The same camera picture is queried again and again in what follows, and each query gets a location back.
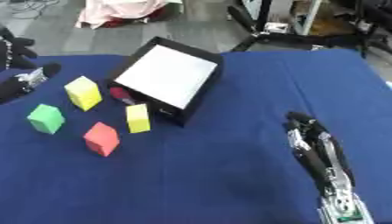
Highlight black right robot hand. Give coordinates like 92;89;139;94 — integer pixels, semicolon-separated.
283;111;357;196

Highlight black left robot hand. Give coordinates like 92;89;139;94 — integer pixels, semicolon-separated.
0;26;63;104

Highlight black box with white inside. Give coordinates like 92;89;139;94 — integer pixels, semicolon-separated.
104;36;226;128

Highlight green block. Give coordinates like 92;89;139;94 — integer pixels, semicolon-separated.
25;103;67;136

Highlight large yellow block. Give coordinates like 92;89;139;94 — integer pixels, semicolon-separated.
62;75;104;112

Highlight pink and red cloth bundle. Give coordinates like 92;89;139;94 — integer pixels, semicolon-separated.
73;0;178;30

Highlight dark red round toy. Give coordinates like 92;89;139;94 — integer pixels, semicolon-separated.
108;87;138;106

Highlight red block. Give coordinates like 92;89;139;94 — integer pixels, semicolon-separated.
82;122;123;158

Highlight small yellow block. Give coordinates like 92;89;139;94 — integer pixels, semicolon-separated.
123;103;153;134

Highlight white frame with wooden board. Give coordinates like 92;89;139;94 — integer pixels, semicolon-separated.
239;0;359;37

